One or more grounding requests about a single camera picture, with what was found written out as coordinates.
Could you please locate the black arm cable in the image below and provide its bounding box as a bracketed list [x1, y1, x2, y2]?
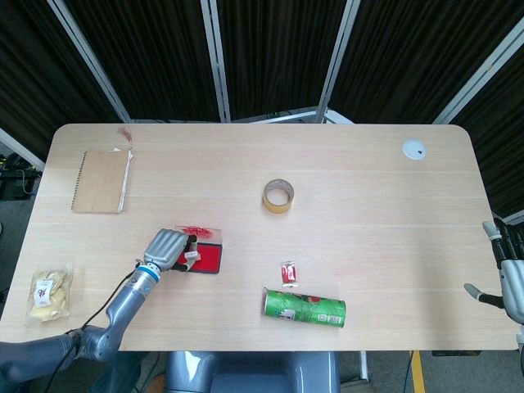
[43, 259, 145, 393]

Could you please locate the white round cable grommet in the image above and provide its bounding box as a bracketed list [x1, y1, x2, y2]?
[401, 139, 427, 161]

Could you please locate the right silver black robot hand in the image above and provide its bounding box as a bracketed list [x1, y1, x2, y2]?
[463, 219, 524, 323]

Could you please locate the dark background equipment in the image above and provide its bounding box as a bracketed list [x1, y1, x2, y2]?
[0, 151, 43, 201]

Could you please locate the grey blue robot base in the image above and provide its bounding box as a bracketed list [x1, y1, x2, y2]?
[165, 350, 341, 393]

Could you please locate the green chips can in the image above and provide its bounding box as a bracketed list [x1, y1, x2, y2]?
[261, 287, 348, 329]

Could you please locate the red sauce packet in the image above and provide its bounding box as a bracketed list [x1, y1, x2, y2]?
[279, 260, 301, 288]

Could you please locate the brown tape roll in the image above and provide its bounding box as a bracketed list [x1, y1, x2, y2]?
[262, 178, 296, 215]

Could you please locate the grey partition frame post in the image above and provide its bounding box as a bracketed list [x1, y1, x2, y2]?
[200, 0, 233, 124]
[316, 0, 362, 123]
[47, 0, 133, 123]
[432, 16, 524, 124]

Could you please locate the brown kraft spiral notebook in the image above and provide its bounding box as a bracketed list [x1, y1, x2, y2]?
[70, 148, 135, 215]

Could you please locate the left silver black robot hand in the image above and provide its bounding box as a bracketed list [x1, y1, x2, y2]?
[143, 228, 202, 273]

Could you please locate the white table leg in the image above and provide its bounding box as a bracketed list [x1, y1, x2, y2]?
[357, 350, 370, 384]

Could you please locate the clear bag of chips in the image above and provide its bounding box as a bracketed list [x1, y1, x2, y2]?
[25, 264, 75, 327]

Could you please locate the red ink pad black tray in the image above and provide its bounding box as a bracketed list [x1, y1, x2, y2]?
[178, 241, 224, 274]

